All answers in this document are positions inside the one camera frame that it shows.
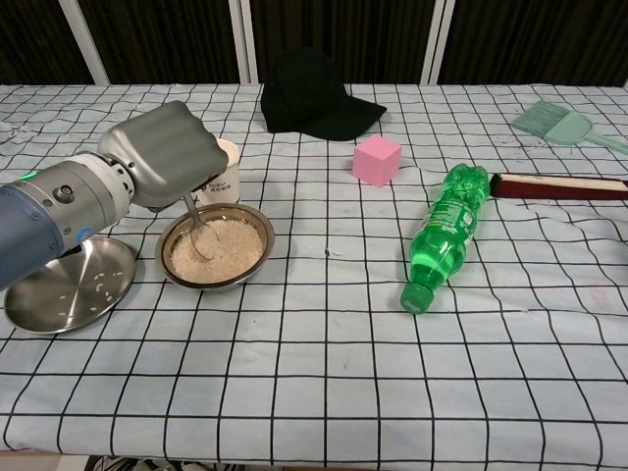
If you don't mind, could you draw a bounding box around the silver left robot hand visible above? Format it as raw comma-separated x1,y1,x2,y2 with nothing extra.
96,100,230,213

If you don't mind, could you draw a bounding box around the white paper cup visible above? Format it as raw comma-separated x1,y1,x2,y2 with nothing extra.
195,138,242,206

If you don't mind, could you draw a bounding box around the metal spoon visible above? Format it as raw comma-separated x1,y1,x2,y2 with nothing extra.
182,191,217,262

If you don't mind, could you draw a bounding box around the black-checked pale tablecloth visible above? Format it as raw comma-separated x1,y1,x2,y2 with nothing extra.
0,82,628,465

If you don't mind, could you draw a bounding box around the shallow metal plate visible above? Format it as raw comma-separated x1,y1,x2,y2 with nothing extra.
3,235,137,336

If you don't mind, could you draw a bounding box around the green plastic bottle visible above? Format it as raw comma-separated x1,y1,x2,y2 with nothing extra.
399,164,491,315

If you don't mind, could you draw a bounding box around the metal bowl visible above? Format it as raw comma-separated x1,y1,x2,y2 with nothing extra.
154,202,276,293

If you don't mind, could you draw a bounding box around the pink foam cube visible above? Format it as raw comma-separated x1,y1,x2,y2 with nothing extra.
352,133,402,188

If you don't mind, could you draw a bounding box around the black baseball cap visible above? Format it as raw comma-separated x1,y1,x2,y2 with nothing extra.
259,47,388,142

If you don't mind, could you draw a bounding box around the white rice heap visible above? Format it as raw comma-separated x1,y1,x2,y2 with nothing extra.
169,219,264,285

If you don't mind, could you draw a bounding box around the dark red flat box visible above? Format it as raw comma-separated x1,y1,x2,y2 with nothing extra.
489,172,628,201

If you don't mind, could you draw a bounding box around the mint green brush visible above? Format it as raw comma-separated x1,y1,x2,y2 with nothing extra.
511,100,628,157

